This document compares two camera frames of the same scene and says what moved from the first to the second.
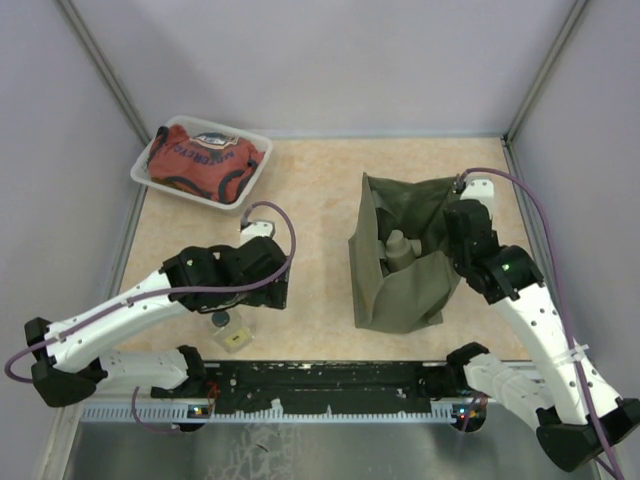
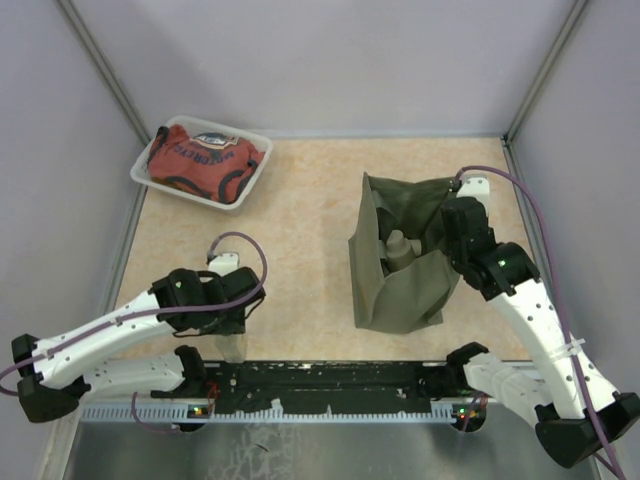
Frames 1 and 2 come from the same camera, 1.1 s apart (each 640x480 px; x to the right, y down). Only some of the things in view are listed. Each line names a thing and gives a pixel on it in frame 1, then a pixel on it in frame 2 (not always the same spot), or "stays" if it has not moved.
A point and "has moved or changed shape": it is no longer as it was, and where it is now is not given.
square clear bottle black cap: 231,332 has moved or changed shape
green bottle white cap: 399,252 stays
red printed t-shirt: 213,165 stays
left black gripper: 271,295 to 236,325
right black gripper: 451,242 stays
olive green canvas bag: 416,296 stays
